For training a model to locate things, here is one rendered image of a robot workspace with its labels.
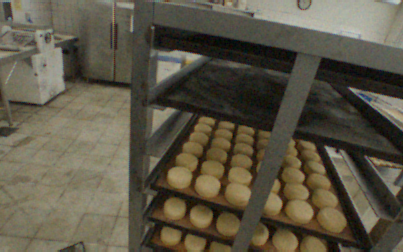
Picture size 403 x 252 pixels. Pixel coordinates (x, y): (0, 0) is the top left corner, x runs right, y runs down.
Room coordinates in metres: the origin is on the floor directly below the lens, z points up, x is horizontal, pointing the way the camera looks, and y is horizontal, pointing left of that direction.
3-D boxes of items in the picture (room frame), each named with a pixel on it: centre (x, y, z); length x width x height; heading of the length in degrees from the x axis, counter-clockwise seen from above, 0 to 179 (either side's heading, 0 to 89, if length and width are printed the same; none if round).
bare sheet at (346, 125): (0.61, -0.17, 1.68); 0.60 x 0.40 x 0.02; 171
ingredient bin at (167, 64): (5.39, 0.98, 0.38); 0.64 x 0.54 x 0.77; 9
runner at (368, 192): (0.59, -0.36, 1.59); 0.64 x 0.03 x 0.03; 171
